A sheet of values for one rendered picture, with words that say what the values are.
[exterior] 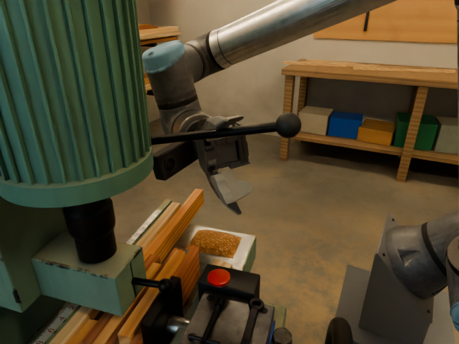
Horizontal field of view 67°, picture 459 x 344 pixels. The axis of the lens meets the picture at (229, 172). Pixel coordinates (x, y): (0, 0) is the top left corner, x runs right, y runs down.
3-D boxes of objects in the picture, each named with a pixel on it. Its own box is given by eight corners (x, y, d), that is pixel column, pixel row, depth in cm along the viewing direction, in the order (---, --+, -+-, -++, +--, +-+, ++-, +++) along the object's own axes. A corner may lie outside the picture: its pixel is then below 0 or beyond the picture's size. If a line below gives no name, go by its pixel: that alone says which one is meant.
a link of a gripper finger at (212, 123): (248, 95, 50) (233, 121, 59) (211, 104, 48) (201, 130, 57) (256, 115, 49) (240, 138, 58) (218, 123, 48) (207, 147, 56)
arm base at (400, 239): (387, 215, 98) (421, 200, 92) (429, 263, 100) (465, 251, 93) (382, 260, 83) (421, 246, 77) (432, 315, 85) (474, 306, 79)
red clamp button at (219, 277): (226, 291, 45) (226, 284, 44) (204, 285, 45) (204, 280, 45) (232, 275, 47) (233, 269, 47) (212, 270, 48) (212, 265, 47)
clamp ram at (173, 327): (199, 388, 44) (196, 340, 40) (147, 371, 46) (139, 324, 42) (220, 330, 52) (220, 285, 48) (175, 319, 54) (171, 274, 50)
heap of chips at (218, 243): (232, 258, 67) (233, 250, 67) (185, 248, 70) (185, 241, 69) (242, 237, 73) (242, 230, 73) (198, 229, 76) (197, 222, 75)
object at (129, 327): (136, 375, 46) (129, 337, 43) (124, 372, 47) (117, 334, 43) (188, 284, 61) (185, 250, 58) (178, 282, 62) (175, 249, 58)
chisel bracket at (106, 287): (124, 325, 47) (115, 278, 44) (41, 302, 51) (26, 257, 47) (150, 287, 54) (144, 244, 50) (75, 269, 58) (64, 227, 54)
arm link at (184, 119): (168, 115, 69) (177, 160, 73) (174, 120, 65) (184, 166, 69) (210, 106, 72) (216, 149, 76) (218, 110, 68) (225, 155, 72)
